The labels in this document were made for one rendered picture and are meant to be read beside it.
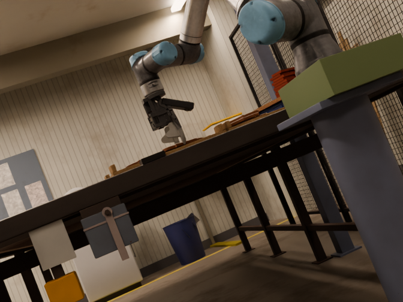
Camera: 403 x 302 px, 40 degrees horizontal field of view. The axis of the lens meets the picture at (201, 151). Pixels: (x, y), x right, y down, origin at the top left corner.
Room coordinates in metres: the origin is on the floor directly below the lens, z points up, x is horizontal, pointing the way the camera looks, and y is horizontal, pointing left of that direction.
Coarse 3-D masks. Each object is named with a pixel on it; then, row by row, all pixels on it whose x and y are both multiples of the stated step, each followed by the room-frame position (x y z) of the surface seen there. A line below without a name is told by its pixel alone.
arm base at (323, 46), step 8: (320, 32) 1.53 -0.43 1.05; (328, 32) 1.55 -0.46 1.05; (304, 40) 1.54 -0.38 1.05; (312, 40) 1.53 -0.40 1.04; (320, 40) 1.53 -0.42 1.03; (328, 40) 1.53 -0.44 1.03; (296, 48) 1.56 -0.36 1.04; (304, 48) 1.54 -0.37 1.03; (312, 48) 1.53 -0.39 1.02; (320, 48) 1.52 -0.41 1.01; (328, 48) 1.52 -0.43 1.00; (336, 48) 1.53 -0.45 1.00; (296, 56) 1.56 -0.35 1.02; (304, 56) 1.54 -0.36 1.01; (312, 56) 1.53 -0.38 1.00; (320, 56) 1.52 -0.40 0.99; (296, 64) 1.57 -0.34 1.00; (304, 64) 1.53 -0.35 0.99; (296, 72) 1.57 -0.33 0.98
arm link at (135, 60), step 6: (138, 54) 1.89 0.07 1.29; (144, 54) 1.90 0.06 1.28; (132, 60) 1.90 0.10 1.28; (138, 60) 1.89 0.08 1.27; (132, 66) 1.91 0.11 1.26; (138, 66) 1.89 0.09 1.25; (138, 72) 1.90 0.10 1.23; (144, 72) 1.89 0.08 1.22; (138, 78) 1.91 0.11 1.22; (144, 78) 1.90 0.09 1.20; (150, 78) 1.90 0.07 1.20; (156, 78) 1.91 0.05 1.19
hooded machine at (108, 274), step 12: (84, 252) 6.47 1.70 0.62; (132, 252) 6.62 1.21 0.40; (84, 264) 6.46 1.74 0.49; (96, 264) 6.49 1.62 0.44; (108, 264) 6.53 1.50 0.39; (120, 264) 6.56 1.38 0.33; (132, 264) 6.60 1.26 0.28; (84, 276) 6.45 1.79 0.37; (96, 276) 6.48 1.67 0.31; (108, 276) 6.52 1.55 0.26; (120, 276) 6.55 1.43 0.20; (132, 276) 6.58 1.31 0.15; (84, 288) 6.44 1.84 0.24; (96, 288) 6.47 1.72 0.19; (108, 288) 6.50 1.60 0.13; (120, 288) 6.54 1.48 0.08; (132, 288) 6.61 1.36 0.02; (96, 300) 6.46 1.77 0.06; (108, 300) 6.53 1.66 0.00
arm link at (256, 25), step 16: (240, 0) 1.49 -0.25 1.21; (256, 0) 1.44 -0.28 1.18; (272, 0) 1.46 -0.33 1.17; (288, 0) 1.50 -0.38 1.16; (240, 16) 1.47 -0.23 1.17; (256, 16) 1.44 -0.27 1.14; (272, 16) 1.42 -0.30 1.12; (288, 16) 1.46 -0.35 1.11; (256, 32) 1.46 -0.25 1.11; (272, 32) 1.44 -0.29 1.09; (288, 32) 1.48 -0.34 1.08
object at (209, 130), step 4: (232, 116) 7.45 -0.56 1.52; (236, 116) 7.48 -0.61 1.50; (220, 120) 7.39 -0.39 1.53; (224, 120) 7.43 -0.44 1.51; (212, 124) 7.35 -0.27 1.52; (216, 124) 7.38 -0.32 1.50; (204, 128) 7.61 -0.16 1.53; (208, 128) 7.53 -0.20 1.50; (212, 128) 7.38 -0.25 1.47; (204, 132) 7.70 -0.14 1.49; (208, 132) 7.57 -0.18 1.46; (212, 132) 7.43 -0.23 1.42
